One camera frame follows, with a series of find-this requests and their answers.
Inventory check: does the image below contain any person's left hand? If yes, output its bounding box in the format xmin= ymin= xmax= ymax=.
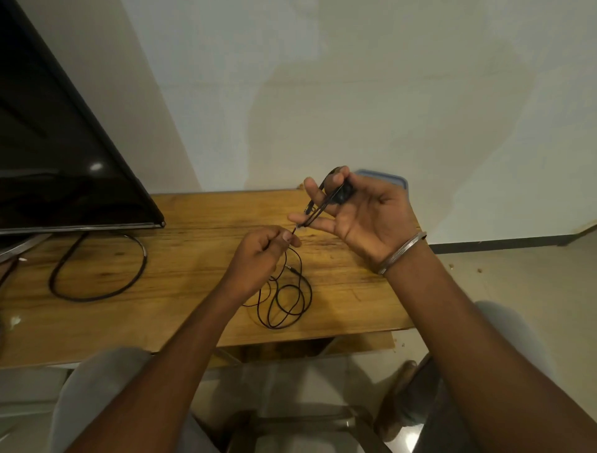
xmin=219 ymin=225 xmax=303 ymax=304

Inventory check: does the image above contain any person's right hand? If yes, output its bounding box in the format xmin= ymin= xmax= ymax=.
xmin=287 ymin=166 xmax=423 ymax=274

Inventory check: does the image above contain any black audio cable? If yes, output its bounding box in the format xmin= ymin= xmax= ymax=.
xmin=242 ymin=166 xmax=355 ymax=331

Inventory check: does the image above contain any grey lidded plastic container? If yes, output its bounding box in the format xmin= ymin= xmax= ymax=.
xmin=354 ymin=169 xmax=409 ymax=190

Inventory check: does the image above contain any person's left forearm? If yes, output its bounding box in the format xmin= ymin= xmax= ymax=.
xmin=65 ymin=284 xmax=243 ymax=453

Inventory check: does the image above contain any person's right forearm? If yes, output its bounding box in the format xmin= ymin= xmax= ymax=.
xmin=384 ymin=238 xmax=597 ymax=453

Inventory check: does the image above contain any person's right leg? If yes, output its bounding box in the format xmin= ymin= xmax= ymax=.
xmin=396 ymin=301 xmax=556 ymax=453

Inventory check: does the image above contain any person's leg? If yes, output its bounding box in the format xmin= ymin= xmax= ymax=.
xmin=46 ymin=346 xmax=220 ymax=453
xmin=396 ymin=301 xmax=556 ymax=453

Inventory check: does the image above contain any person's left leg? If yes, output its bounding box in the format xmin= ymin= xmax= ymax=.
xmin=46 ymin=346 xmax=220 ymax=453

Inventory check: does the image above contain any black television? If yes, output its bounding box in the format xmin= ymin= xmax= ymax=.
xmin=0 ymin=0 xmax=167 ymax=236

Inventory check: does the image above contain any silver television stand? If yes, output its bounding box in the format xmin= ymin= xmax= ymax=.
xmin=0 ymin=231 xmax=52 ymax=263

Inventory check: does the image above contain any silver bracelet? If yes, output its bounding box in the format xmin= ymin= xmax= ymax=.
xmin=376 ymin=231 xmax=428 ymax=276

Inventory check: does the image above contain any thick black looped cable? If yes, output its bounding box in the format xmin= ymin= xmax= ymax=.
xmin=48 ymin=231 xmax=149 ymax=303

